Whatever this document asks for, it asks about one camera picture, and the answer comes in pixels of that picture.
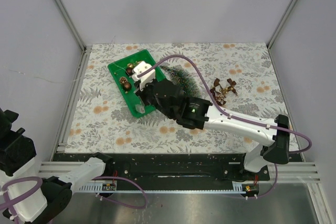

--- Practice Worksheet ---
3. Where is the small green christmas tree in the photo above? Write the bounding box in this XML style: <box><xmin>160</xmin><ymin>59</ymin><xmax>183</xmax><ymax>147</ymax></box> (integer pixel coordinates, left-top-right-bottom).
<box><xmin>160</xmin><ymin>65</ymin><xmax>202</xmax><ymax>98</ymax></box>

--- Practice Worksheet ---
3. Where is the green plastic tray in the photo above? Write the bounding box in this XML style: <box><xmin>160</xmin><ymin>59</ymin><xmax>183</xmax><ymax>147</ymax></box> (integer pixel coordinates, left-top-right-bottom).
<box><xmin>107</xmin><ymin>49</ymin><xmax>169</xmax><ymax>119</ymax></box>

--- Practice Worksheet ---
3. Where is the brown ribbon pinecone ornament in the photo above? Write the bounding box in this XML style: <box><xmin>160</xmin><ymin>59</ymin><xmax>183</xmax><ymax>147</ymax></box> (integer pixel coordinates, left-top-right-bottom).
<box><xmin>210</xmin><ymin>78</ymin><xmax>238</xmax><ymax>107</ymax></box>

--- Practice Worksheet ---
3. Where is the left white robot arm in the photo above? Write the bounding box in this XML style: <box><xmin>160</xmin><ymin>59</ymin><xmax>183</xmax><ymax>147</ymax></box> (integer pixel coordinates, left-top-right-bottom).
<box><xmin>1</xmin><ymin>110</ymin><xmax>114</xmax><ymax>223</ymax></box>

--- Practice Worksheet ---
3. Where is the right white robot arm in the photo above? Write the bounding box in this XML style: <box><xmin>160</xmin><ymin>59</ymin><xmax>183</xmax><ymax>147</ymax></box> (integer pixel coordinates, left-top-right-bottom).
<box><xmin>135</xmin><ymin>79</ymin><xmax>290</xmax><ymax>180</ymax></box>

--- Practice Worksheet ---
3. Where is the dark brown ball ornament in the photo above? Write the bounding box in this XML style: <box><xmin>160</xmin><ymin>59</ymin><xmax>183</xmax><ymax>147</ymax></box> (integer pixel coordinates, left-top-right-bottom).
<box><xmin>125</xmin><ymin>67</ymin><xmax>134</xmax><ymax>76</ymax></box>

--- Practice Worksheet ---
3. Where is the gold bell green ornament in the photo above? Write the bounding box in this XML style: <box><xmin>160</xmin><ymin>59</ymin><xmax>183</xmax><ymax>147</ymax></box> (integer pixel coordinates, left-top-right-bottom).
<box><xmin>127</xmin><ymin>61</ymin><xmax>139</xmax><ymax>68</ymax></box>

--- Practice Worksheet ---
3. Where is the floral patterned table mat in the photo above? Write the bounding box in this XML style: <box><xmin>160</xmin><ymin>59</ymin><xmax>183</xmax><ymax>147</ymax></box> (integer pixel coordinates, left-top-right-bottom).
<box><xmin>65</xmin><ymin>43</ymin><xmax>288</xmax><ymax>153</ymax></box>

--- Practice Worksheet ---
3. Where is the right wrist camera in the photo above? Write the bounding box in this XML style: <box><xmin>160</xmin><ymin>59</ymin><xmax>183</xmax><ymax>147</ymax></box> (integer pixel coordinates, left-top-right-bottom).
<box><xmin>131</xmin><ymin>61</ymin><xmax>156</xmax><ymax>91</ymax></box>

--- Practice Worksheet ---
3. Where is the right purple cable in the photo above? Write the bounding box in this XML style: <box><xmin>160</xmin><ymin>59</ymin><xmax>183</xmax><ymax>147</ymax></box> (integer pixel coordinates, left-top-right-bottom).
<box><xmin>139</xmin><ymin>55</ymin><xmax>313</xmax><ymax>200</ymax></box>

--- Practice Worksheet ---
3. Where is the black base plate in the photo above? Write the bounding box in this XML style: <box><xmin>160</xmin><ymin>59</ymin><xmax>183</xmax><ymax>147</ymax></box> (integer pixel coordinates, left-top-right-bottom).
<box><xmin>52</xmin><ymin>152</ymin><xmax>271</xmax><ymax>183</ymax></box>

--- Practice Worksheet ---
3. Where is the left aluminium frame post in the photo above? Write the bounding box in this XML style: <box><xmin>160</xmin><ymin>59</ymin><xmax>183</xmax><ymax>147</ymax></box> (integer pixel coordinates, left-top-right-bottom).
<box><xmin>39</xmin><ymin>0</ymin><xmax>87</xmax><ymax>53</ymax></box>

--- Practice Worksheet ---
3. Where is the aluminium frame post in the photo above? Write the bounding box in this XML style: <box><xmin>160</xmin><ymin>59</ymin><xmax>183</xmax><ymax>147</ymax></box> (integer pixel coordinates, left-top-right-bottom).
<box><xmin>39</xmin><ymin>0</ymin><xmax>87</xmax><ymax>53</ymax></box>
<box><xmin>266</xmin><ymin>0</ymin><xmax>299</xmax><ymax>50</ymax></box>

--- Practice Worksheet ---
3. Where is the white slotted cable duct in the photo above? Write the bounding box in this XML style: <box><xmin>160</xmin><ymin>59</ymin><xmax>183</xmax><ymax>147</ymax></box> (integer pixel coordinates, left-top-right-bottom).
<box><xmin>78</xmin><ymin>180</ymin><xmax>259</xmax><ymax>194</ymax></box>

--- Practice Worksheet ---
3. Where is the right aluminium frame post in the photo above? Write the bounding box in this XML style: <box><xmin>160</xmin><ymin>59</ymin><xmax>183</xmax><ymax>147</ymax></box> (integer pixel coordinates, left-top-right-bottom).
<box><xmin>266</xmin><ymin>0</ymin><xmax>299</xmax><ymax>50</ymax></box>

